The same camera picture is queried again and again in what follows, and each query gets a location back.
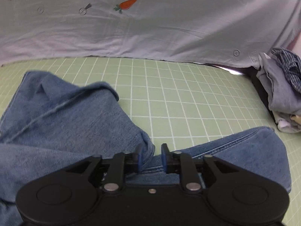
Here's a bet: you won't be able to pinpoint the blue denim jeans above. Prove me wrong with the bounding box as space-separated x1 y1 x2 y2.
1 71 291 225

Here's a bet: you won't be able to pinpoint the green grid cutting mat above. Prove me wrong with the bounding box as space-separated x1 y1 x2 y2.
0 56 301 226

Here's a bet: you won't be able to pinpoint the grey folded garment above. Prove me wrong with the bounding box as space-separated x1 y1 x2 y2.
257 53 300 116

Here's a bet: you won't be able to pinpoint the grey carrot print sheet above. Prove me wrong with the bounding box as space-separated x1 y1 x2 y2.
1 0 300 68

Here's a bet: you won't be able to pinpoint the blue checkered shirt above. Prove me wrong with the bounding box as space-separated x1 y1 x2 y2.
271 48 300 93

